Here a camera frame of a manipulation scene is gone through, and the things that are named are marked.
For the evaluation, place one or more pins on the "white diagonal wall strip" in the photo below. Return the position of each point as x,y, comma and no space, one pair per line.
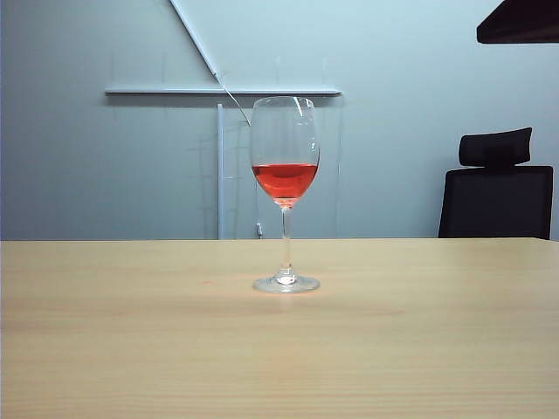
192,35

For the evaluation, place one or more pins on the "white horizontal wall strip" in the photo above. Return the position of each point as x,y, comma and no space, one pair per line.
174,91

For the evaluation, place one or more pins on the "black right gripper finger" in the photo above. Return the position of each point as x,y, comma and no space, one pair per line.
524,26

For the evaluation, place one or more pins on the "black office chair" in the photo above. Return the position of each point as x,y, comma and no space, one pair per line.
493,201

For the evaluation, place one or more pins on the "clear goblet with red liquid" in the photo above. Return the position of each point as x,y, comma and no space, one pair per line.
286,181

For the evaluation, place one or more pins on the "white vertical wall strip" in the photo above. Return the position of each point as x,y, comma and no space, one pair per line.
221,174

